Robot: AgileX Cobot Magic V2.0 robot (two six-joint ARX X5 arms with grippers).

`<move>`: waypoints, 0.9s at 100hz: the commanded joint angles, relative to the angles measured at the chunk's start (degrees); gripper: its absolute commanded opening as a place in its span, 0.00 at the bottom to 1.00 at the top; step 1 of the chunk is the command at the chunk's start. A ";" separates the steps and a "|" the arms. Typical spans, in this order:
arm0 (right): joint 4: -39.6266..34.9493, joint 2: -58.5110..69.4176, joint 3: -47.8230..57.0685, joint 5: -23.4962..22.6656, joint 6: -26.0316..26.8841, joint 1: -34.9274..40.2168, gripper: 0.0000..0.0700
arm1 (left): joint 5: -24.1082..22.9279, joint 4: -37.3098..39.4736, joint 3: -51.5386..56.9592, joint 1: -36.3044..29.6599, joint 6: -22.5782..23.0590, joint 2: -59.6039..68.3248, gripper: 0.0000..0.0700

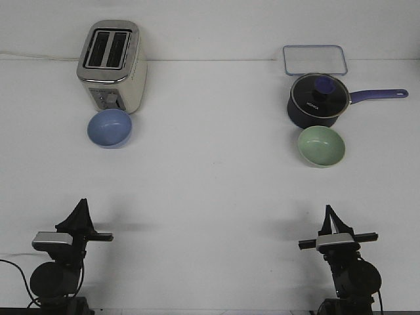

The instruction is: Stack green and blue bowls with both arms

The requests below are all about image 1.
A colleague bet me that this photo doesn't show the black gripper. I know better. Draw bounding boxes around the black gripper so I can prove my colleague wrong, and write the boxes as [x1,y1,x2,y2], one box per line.
[49,198,114,263]
[298,205,378,260]

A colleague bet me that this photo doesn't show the green bowl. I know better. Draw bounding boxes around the green bowl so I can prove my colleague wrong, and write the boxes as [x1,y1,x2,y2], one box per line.
[297,125,346,168]

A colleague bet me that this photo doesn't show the blue bowl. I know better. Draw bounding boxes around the blue bowl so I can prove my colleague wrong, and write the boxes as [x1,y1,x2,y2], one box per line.
[87,109,133,148]

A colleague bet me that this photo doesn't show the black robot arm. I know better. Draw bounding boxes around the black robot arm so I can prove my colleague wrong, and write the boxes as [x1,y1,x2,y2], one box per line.
[30,198,114,314]
[298,205,382,314]

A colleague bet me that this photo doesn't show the dark blue saucepan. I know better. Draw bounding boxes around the dark blue saucepan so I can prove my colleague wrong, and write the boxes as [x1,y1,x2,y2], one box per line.
[287,89,409,129]

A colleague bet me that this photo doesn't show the glass pot lid blue knob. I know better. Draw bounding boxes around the glass pot lid blue knob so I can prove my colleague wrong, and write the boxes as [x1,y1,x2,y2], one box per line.
[291,73,350,118]

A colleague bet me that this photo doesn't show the cream and chrome toaster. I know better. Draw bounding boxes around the cream and chrome toaster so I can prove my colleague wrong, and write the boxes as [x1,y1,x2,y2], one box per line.
[76,20,148,114]

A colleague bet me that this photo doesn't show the clear rectangular container lid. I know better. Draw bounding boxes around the clear rectangular container lid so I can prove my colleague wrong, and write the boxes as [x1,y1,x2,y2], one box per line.
[282,45,348,76]

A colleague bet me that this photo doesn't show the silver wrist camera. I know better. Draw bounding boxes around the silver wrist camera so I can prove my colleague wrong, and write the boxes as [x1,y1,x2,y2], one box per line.
[31,232,73,250]
[316,233,355,253]

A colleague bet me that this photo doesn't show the black cable left edge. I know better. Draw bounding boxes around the black cable left edge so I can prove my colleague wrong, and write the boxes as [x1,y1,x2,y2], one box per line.
[0,259,42,309]

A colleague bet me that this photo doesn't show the white toaster power cord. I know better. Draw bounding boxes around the white toaster power cord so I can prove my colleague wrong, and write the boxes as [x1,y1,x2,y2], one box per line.
[0,49,81,62]

